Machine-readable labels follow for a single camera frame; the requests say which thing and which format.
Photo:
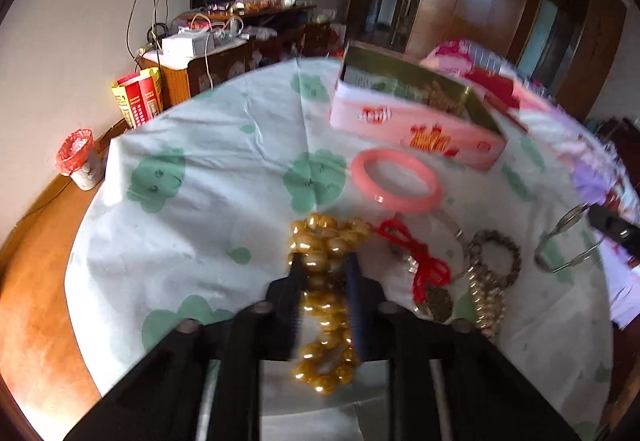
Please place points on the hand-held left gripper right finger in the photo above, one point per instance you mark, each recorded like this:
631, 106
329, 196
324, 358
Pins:
356, 301

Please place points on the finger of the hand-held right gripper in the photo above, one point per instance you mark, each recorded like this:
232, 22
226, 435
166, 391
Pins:
612, 223

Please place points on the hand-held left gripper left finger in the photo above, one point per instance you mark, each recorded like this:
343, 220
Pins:
298, 273

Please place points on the pink bangle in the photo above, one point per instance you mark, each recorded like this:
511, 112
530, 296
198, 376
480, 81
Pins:
359, 173

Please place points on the pink tin box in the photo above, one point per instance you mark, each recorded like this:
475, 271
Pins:
400, 121

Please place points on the white green clover tablecloth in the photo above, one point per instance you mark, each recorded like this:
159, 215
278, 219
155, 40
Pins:
200, 221

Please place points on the brown wooden television cabinet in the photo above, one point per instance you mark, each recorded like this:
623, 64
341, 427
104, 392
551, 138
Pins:
225, 66

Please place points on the yellow red carton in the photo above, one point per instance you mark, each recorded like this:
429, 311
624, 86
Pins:
137, 98

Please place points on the bin with red bag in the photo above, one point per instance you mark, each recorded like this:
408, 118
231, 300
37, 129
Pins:
80, 161

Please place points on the white cardboard box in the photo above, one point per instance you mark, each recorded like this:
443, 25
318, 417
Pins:
185, 45

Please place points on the brown wooden wardrobe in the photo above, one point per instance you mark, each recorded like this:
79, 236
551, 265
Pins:
450, 6

